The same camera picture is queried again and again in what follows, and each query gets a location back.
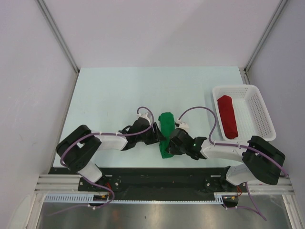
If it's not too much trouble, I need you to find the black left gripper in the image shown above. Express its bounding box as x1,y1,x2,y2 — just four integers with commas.
136,121,165,145

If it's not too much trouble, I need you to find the green t shirt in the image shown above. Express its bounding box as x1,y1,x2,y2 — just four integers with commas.
158,112,175,159

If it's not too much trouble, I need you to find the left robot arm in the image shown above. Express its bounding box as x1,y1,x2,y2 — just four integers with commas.
56,117,166,191

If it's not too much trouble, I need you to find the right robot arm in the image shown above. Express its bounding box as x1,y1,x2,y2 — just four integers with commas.
166,128,285,191

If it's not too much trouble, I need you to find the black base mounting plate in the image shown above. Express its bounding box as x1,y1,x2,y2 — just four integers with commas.
49,166,250,202

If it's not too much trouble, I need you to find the rolled red t shirt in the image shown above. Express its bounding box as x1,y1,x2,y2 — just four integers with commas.
217,95,239,139

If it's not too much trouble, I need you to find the white perforated plastic basket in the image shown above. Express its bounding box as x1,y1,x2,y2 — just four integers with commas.
212,84,276,142

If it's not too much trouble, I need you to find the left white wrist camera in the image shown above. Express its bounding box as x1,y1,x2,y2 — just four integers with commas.
137,112,152,125

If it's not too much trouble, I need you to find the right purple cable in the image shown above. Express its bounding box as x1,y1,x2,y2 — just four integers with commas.
178,106,289,177

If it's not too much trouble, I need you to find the purple cable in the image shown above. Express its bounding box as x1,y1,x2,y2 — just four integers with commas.
59,106,154,167
178,106,289,177

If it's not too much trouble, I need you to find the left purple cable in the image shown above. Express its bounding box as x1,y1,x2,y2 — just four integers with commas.
59,106,154,167

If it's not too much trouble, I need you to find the right aluminium corner post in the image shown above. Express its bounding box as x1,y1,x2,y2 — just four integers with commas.
244,0,290,74

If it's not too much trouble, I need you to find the aluminium corner post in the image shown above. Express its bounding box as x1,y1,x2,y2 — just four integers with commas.
244,0,290,74
35,0,80,73

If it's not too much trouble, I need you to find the white slotted cable duct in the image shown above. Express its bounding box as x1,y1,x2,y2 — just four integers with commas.
44,194,238,205

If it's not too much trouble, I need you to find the aluminium rail frame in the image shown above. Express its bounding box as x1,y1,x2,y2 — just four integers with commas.
34,175,305,229

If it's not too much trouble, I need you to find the left aluminium corner post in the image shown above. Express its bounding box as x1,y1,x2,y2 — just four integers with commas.
35,0,80,73

